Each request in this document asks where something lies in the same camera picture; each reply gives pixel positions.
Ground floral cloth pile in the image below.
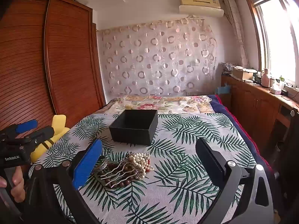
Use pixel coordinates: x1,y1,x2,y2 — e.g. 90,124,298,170
221,62,237,73

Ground blue bag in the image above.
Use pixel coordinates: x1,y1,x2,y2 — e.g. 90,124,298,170
216,83,232,96

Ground white window curtain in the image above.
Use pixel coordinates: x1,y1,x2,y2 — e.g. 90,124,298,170
223,0,251,69

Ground circle-pattern sheer curtain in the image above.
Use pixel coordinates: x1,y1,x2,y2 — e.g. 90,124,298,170
97,16,221,97

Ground window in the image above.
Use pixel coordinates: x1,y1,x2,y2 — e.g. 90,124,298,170
243,0,299,89

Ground blue and red blanket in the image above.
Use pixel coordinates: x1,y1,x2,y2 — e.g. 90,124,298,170
208,94,275,175

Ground brown wooden bead necklace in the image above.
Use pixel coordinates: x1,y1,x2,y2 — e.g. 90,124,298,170
99,158,141,189

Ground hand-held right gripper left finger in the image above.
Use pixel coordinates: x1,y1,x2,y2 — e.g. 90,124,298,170
28,139,103,224

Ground pink bottle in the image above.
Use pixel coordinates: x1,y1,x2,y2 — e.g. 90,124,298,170
261,68,271,88

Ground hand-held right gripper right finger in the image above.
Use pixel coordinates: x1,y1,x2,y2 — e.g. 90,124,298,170
195,138,275,224

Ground long wooden cabinet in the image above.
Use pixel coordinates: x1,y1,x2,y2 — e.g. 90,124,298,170
221,73,299,159

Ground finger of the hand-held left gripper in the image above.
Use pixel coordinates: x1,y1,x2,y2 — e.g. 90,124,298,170
20,126,55,148
0,119,38,143

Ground leaf-print cloth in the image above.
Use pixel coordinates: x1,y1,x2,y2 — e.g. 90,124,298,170
28,112,257,224

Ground floral quilt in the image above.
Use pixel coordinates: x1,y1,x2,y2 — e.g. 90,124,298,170
103,95,215,116

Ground person's left hand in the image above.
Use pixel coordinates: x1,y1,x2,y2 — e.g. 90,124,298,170
0,167,26,200

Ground white pearl necklace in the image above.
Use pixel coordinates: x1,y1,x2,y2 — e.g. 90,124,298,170
127,152,155,180

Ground black box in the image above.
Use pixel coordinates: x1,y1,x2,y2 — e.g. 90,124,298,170
109,109,158,146

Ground open cardboard box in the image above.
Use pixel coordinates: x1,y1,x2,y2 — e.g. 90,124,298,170
232,67,257,81

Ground wall air conditioner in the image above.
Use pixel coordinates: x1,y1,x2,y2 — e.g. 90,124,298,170
179,0,224,18

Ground wooden wardrobe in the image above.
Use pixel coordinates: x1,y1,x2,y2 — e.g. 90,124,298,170
0,0,107,140

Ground silver bangle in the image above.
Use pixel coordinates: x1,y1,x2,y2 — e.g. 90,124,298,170
92,156,109,174

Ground yellow plush toy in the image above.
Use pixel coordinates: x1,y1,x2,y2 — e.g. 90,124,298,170
30,115,70,164

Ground red bead bracelet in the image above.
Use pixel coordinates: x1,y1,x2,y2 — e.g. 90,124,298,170
143,159,153,176

